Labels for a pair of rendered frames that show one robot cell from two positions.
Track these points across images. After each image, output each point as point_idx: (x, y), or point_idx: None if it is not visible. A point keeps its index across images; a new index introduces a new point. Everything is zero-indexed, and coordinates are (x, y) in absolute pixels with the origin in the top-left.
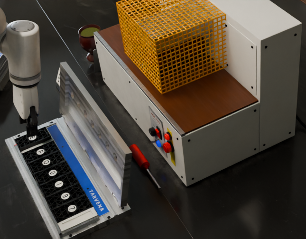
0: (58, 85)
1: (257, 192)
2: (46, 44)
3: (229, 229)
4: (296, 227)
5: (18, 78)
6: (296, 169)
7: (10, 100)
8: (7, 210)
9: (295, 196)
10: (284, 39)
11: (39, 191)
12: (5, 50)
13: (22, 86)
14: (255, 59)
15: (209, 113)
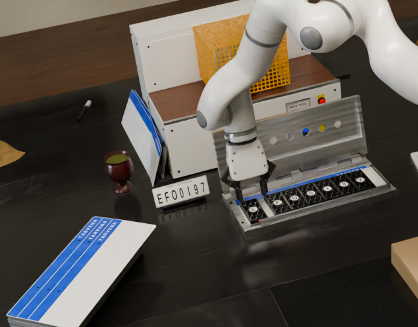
0: (163, 206)
1: None
2: (70, 224)
3: (389, 121)
4: (392, 97)
5: (255, 128)
6: None
7: (166, 243)
8: (343, 229)
9: (363, 96)
10: None
11: (334, 199)
12: (237, 109)
13: (255, 137)
14: None
15: (317, 70)
